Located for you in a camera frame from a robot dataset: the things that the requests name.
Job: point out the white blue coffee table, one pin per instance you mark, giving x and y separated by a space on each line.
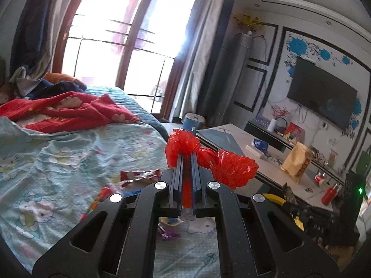
232 139

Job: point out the red gift box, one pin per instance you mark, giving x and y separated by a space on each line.
295 131

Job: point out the white grey cloth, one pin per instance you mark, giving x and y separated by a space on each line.
24 79

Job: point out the dark basket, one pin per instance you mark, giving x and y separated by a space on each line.
282 127

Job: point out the blue quilted mattress cover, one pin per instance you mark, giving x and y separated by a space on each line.
130 104

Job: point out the grey brown curtain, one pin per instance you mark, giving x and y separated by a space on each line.
200 49

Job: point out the red flower branches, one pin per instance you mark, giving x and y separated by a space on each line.
278 112

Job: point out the dark navy clothing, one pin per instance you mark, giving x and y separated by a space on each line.
58 89

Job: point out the grey standing air conditioner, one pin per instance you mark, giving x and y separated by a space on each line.
229 78

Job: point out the red bottle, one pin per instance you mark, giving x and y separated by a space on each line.
329 195

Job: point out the red printed blanket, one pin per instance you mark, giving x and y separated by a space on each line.
72 113

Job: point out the blue white bucket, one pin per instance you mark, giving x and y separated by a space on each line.
192 123

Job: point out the orange printed snack packet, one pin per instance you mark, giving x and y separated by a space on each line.
100 201

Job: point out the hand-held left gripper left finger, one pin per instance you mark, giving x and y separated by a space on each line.
178 185

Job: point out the purple box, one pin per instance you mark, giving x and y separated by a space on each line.
262 120

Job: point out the red plastic bag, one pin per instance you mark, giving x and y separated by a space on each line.
232 168

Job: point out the black white television stand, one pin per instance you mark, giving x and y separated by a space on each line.
260 134

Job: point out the black flat television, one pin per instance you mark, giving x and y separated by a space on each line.
321 92

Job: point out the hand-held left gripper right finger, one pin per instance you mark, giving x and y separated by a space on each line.
194 185

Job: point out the yellow rimmed black bin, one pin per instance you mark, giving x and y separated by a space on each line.
275 199

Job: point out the blue tissue pack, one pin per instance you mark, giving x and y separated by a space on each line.
260 144

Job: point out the brown framed glass door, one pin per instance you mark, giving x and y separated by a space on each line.
116 34

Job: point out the yellow artificial flowers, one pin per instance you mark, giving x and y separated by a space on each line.
249 21

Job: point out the orange cloth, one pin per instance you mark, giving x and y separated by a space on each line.
61 77

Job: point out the dark snack wrapper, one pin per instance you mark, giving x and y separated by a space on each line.
289 194

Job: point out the white vase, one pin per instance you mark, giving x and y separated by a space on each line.
272 125

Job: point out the gold paper bag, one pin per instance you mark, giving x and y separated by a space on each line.
297 162

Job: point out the red can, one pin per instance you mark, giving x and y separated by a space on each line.
320 179

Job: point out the red white snack wrapper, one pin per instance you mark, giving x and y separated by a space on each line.
139 176

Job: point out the blue grey curtain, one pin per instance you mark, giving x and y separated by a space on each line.
37 29

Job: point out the person's right hand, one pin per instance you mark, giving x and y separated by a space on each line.
336 252

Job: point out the light blue printed bedsheet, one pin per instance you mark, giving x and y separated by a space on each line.
58 179

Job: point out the purple snack wrapper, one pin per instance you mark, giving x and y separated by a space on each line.
166 234

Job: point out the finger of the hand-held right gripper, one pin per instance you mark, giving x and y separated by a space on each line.
304 212

